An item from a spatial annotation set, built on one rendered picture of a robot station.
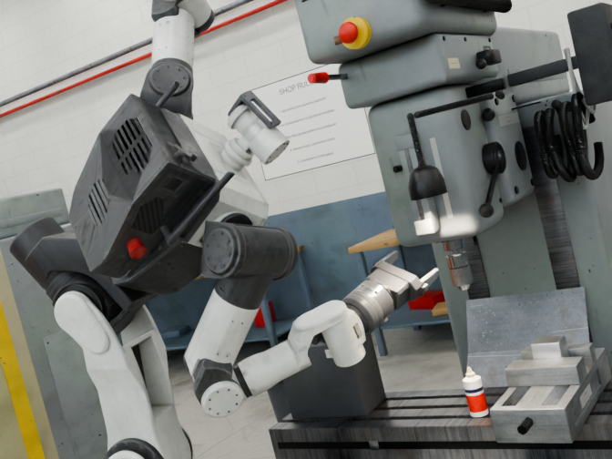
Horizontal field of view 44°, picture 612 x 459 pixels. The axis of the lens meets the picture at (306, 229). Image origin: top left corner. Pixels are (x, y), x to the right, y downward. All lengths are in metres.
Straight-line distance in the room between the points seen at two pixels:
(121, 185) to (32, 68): 7.84
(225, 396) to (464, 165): 0.66
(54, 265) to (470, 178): 0.87
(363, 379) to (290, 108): 5.14
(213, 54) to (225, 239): 6.12
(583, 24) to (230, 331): 1.01
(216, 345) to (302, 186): 5.55
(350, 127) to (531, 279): 4.63
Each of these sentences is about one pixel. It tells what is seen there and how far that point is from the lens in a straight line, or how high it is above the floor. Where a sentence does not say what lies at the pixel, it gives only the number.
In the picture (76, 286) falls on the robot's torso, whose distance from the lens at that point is 1.60.
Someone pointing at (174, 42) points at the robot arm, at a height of 1.86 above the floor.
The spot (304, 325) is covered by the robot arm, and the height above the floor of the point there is 1.24.
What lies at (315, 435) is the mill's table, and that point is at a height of 0.90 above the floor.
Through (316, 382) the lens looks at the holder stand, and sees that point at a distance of 1.92.
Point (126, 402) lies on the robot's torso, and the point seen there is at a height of 1.16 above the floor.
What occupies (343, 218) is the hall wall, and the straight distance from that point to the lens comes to 6.70.
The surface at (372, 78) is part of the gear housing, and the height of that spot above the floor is 1.68.
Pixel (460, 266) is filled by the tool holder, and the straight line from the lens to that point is 1.69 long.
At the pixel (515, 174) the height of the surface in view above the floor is 1.40.
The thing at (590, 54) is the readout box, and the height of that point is 1.62.
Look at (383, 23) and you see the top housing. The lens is 1.49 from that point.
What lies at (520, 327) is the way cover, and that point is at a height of 1.00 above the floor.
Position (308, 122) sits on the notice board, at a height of 1.94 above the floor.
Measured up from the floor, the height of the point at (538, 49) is 1.70.
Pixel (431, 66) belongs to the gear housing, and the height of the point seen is 1.67.
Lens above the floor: 1.53
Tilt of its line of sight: 4 degrees down
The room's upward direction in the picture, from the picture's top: 14 degrees counter-clockwise
